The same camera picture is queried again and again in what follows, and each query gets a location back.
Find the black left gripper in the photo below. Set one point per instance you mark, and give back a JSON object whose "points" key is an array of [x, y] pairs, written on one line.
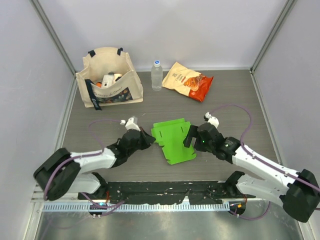
{"points": [[148, 139]]}

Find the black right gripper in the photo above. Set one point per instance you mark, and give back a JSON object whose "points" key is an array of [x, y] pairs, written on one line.
{"points": [[194, 132]]}

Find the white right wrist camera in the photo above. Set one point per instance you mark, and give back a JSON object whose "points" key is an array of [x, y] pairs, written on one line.
{"points": [[211, 119]]}

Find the clear plastic water bottle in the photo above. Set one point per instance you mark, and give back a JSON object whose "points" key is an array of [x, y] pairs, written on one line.
{"points": [[156, 76]]}

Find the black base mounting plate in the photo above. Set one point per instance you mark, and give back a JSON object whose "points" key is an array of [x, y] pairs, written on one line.
{"points": [[166, 192]]}

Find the beige canvas tote bag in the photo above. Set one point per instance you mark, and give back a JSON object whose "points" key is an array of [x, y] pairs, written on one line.
{"points": [[127, 87]]}

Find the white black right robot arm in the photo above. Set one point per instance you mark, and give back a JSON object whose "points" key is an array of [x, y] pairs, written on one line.
{"points": [[297, 192]]}

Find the green paper box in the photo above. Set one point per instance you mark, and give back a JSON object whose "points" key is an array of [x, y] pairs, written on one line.
{"points": [[170, 136]]}

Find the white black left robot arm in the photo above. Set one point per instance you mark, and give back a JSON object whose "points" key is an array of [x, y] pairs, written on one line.
{"points": [[67, 172]]}

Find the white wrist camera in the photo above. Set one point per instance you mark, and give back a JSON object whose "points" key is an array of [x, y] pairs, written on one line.
{"points": [[211, 119], [130, 124]]}

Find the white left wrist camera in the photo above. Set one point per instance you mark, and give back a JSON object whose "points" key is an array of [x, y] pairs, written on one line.
{"points": [[130, 124]]}

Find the white box in bag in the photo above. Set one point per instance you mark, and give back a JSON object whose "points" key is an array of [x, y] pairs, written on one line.
{"points": [[108, 80]]}

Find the white slotted cable duct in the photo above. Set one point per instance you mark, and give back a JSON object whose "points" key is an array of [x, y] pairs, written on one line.
{"points": [[88, 207]]}

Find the orange beige snack bag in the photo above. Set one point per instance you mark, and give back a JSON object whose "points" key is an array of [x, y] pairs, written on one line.
{"points": [[187, 82]]}

